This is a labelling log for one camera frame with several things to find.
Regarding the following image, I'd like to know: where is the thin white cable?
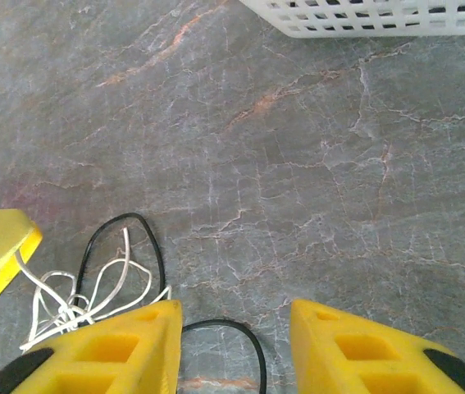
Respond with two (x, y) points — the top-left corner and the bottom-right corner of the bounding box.
(18, 227), (174, 354)
(14, 250), (93, 329)

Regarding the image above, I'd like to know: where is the thin black cable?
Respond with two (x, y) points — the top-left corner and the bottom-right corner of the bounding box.
(74, 212), (268, 394)

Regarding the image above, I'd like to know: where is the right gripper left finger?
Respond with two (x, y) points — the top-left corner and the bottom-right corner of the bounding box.
(0, 299), (184, 394)

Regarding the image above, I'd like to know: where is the white plastic basket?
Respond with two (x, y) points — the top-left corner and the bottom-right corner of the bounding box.
(238, 0), (465, 40)

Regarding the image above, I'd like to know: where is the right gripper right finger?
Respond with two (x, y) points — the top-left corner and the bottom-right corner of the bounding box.
(289, 299), (465, 394)

